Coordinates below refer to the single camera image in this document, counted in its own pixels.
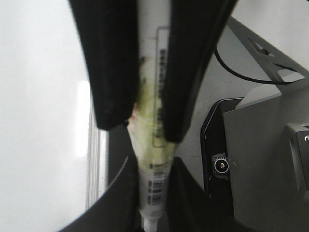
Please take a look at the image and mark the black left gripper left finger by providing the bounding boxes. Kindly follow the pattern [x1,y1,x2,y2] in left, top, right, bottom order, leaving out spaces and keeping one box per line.
[70,0,139,131]

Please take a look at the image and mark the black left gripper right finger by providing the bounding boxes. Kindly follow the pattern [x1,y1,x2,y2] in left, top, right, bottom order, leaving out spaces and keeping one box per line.
[161,0,237,143]

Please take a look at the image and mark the white black-ink whiteboard marker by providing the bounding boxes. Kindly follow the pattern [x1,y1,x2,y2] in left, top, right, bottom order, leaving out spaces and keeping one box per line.
[127,0,175,232]

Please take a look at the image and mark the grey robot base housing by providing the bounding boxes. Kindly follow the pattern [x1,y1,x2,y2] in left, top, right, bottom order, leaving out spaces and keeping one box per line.
[224,18,309,232]

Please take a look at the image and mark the thin black cable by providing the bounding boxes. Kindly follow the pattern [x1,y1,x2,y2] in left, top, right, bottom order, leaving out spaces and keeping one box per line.
[213,45,300,85]

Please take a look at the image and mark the white whiteboard with aluminium frame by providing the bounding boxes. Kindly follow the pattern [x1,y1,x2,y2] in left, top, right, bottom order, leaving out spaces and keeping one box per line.
[0,0,105,232]

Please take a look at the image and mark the black camera module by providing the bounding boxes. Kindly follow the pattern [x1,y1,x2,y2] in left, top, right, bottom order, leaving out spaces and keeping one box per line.
[200,97,243,198]

